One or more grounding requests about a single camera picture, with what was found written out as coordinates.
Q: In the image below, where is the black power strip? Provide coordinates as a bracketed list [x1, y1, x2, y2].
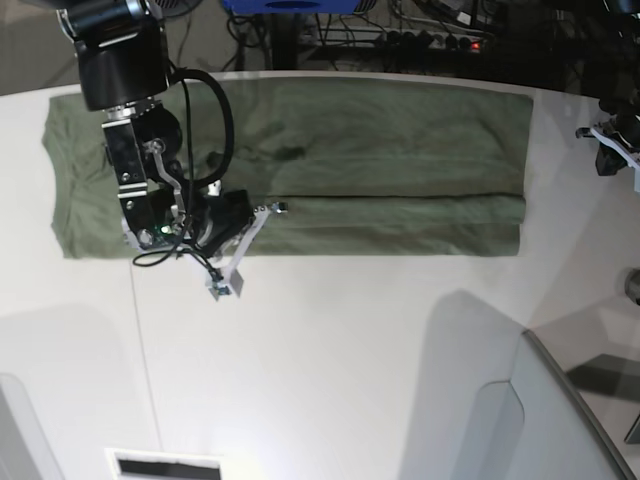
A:
[374, 30, 487, 54]

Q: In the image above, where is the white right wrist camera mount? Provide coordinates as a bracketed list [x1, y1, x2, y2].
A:
[205, 205, 272, 301]

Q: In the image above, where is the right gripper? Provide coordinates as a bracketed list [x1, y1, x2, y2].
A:
[186, 189, 289, 258]

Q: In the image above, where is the green t-shirt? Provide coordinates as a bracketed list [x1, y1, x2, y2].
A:
[42, 77, 534, 259]

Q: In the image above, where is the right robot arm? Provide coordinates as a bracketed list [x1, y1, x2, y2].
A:
[43, 1, 267, 261]

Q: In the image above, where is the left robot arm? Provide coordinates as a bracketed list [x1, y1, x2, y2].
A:
[576, 1, 639, 177]

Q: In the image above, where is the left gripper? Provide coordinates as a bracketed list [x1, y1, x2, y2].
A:
[575, 117, 639, 176]

